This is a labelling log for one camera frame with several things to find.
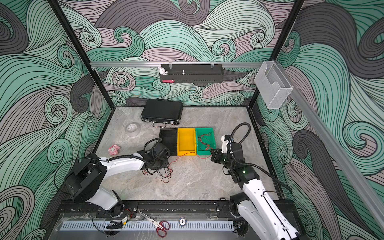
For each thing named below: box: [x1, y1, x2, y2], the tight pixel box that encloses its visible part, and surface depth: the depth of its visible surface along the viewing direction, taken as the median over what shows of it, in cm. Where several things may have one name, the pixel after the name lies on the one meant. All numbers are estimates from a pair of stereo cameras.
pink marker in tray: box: [162, 79, 175, 83], surface depth 92 cm
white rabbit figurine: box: [157, 64, 168, 75], surface depth 87 cm
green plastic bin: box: [195, 127, 216, 156], surface depth 100 cm
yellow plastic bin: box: [177, 128, 197, 156], surface depth 99 cm
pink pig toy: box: [108, 144, 121, 156], surface depth 94 cm
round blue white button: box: [178, 217, 187, 227], surface depth 71 cm
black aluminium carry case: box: [140, 99, 183, 128], surface depth 116 cm
